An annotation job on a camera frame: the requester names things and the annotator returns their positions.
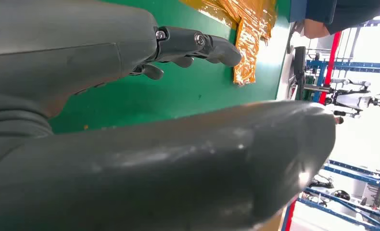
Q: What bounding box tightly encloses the yellow tape sheet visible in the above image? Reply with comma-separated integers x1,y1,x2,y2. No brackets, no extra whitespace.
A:
179,0,278,87

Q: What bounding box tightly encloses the black monitor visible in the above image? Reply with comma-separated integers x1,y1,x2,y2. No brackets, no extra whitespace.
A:
292,46,307,100

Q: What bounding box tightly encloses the white humanoid robot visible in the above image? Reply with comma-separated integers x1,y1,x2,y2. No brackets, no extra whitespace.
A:
325,78,380,119

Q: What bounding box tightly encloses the blue tablet cover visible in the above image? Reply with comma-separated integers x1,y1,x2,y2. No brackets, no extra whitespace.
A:
289,0,308,24

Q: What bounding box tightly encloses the red steel post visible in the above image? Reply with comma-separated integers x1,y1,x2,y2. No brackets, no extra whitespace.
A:
318,31,342,105

